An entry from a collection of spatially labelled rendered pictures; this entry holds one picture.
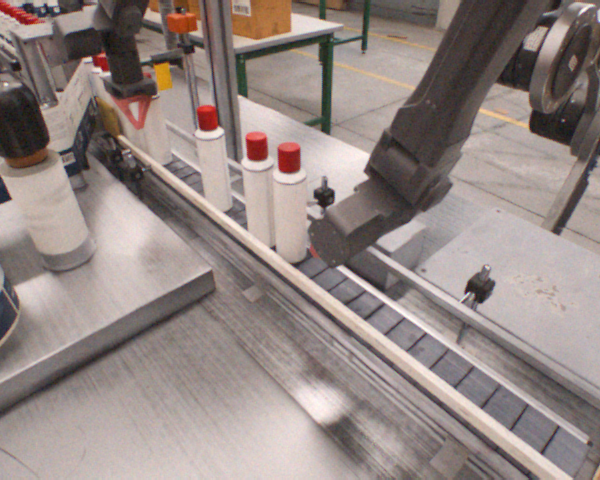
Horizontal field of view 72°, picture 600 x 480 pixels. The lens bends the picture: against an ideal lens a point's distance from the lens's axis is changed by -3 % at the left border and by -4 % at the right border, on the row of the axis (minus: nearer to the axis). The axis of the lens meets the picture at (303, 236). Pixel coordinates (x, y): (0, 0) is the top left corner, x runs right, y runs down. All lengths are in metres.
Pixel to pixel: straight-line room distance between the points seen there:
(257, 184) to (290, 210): 0.07
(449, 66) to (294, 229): 0.38
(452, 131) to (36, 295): 0.65
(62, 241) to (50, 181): 0.11
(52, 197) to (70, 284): 0.14
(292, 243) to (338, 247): 0.24
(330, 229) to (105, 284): 0.43
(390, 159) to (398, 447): 0.35
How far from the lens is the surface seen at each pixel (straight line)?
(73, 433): 0.66
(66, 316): 0.73
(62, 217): 0.76
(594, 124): 1.37
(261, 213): 0.70
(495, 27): 0.37
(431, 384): 0.56
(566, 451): 0.61
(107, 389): 0.68
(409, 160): 0.45
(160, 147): 1.02
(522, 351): 0.56
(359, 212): 0.45
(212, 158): 0.78
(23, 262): 0.87
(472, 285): 0.60
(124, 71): 0.86
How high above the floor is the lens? 1.36
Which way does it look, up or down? 39 degrees down
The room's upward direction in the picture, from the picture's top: straight up
